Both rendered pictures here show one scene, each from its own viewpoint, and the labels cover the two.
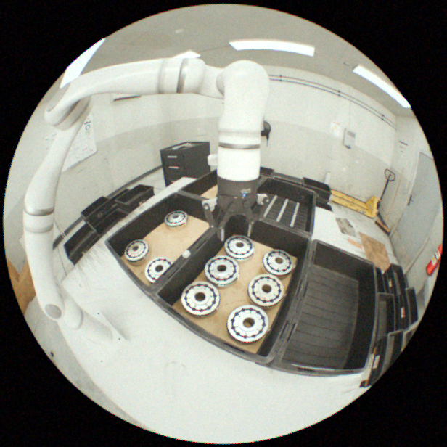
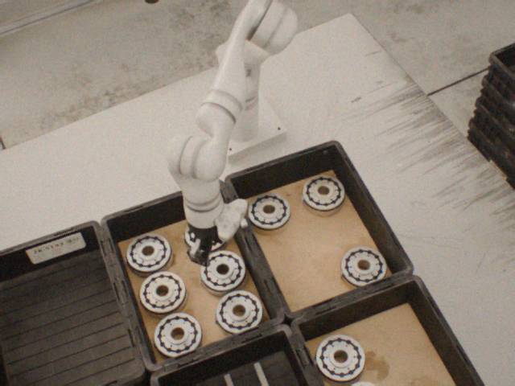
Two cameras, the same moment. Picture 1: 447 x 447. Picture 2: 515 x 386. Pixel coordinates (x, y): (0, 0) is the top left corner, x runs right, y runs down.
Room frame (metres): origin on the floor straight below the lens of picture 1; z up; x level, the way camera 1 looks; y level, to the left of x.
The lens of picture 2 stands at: (0.84, -0.55, 2.29)
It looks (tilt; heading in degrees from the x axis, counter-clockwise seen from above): 55 degrees down; 130
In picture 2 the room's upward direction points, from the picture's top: 3 degrees counter-clockwise
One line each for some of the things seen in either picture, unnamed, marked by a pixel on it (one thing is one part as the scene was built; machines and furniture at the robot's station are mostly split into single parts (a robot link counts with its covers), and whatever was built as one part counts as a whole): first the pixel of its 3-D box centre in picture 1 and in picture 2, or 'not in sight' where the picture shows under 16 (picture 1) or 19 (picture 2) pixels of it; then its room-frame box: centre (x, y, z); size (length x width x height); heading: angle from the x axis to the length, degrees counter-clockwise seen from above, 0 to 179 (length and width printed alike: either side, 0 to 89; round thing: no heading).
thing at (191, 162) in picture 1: (188, 173); not in sight; (2.16, 0.53, 0.45); 0.60 x 0.45 x 0.90; 155
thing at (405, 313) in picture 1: (397, 318); not in sight; (-0.30, -1.59, 0.37); 0.42 x 0.34 x 0.46; 155
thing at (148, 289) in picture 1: (165, 228); (315, 224); (0.37, 0.20, 0.92); 0.40 x 0.30 x 0.02; 149
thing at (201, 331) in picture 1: (247, 268); (188, 268); (0.22, -0.06, 0.92); 0.40 x 0.30 x 0.02; 149
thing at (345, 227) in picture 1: (345, 225); not in sight; (0.63, -0.88, 0.71); 0.22 x 0.19 x 0.01; 155
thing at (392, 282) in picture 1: (390, 288); not in sight; (0.06, -1.75, 0.31); 0.40 x 0.30 x 0.34; 155
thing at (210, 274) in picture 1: (221, 269); (223, 270); (0.26, 0.00, 0.86); 0.10 x 0.10 x 0.01
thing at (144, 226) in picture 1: (168, 238); (314, 236); (0.37, 0.20, 0.87); 0.40 x 0.30 x 0.11; 149
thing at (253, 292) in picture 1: (266, 289); (162, 292); (0.18, -0.12, 0.86); 0.10 x 0.10 x 0.01
